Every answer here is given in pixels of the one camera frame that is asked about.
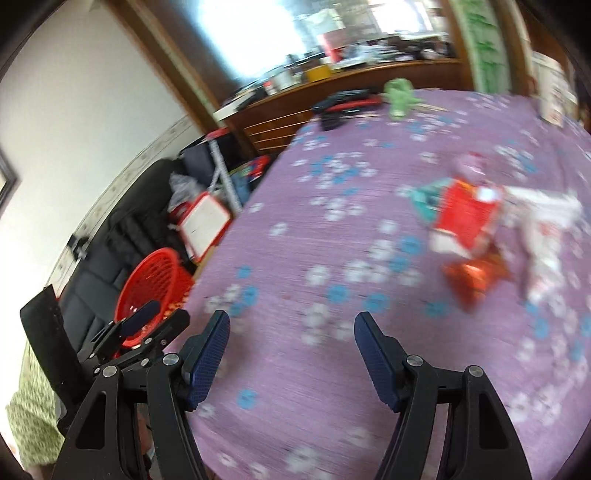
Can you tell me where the white printed paper cup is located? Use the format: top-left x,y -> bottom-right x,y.
530,52 -> 579,126

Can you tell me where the white red-rimmed tray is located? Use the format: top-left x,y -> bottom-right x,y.
177,193 -> 232,263

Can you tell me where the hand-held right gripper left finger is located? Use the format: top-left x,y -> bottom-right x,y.
51,310 -> 230,480

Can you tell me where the black and red tool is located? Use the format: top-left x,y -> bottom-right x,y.
312,89 -> 385,131

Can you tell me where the red foil wrapper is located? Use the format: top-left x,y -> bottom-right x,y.
442,255 -> 514,313

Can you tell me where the crumpled clear plastic wrapper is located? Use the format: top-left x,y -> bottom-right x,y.
502,185 -> 583,303

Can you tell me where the wooden counter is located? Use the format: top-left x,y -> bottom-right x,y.
216,59 -> 468,155

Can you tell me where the teal tissue packet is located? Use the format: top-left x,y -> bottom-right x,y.
410,180 -> 451,228

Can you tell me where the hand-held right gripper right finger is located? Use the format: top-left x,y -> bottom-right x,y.
355,312 -> 532,480

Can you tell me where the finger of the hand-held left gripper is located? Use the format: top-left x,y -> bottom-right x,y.
99,309 -> 191,370
90,300 -> 161,361

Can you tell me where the red plastic basket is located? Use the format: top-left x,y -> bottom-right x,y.
114,247 -> 195,348

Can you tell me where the green patterned clothing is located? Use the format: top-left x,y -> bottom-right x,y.
6,345 -> 66,468

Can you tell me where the purple floral tablecloth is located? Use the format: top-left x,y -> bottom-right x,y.
152,88 -> 591,480

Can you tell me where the clear plastic bag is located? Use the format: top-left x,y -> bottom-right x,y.
167,172 -> 206,210

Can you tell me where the framed wall picture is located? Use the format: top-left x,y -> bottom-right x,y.
0,147 -> 22,219

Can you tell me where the red cardboard box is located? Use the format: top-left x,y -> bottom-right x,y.
428,179 -> 505,260

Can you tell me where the black sofa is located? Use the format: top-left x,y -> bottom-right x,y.
55,157 -> 204,365

